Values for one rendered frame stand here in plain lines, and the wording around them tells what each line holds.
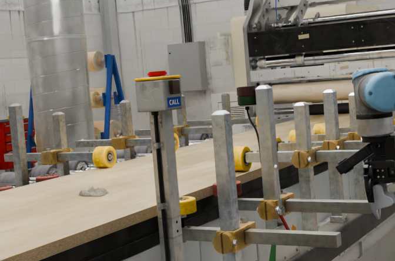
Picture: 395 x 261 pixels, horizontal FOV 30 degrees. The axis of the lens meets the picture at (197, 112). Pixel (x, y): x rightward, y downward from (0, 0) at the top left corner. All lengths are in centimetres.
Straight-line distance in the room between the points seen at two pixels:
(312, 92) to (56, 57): 222
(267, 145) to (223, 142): 25
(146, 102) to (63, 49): 446
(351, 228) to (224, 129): 87
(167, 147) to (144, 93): 12
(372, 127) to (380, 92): 16
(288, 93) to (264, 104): 276
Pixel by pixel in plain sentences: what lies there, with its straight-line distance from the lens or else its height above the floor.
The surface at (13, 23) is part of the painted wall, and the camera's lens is 1154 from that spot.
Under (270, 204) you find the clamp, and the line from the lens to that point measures 195.
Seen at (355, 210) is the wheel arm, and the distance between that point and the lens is 195.
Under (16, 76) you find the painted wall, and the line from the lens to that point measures 1147.
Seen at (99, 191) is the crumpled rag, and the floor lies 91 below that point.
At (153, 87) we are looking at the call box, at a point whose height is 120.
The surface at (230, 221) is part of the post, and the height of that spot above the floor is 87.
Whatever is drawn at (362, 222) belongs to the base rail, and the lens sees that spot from 259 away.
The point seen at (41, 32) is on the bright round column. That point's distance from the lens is 598.
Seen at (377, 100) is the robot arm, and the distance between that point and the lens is 174.
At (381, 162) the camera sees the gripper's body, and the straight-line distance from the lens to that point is 188.
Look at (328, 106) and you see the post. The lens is 242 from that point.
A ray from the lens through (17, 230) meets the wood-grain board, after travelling 174.
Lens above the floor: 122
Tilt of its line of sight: 3 degrees down
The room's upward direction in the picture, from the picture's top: 5 degrees counter-clockwise
